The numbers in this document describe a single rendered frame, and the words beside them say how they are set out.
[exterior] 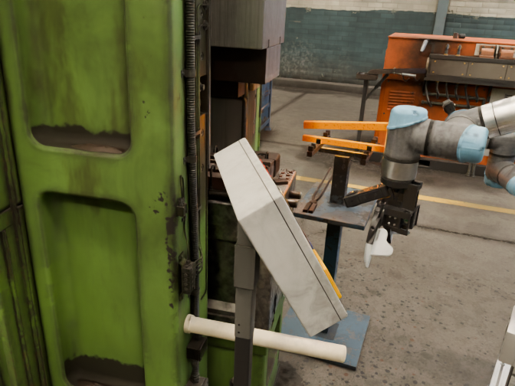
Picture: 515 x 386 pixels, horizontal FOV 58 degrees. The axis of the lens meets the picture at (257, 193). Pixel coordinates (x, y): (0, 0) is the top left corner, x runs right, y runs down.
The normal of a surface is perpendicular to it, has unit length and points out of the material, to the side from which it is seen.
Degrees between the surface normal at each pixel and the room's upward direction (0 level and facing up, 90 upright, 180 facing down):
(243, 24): 90
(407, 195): 90
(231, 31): 90
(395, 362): 0
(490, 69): 90
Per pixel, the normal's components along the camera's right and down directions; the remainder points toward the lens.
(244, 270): -0.25, 0.34
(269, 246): 0.20, 0.37
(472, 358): 0.04, -0.93
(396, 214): -0.57, 0.29
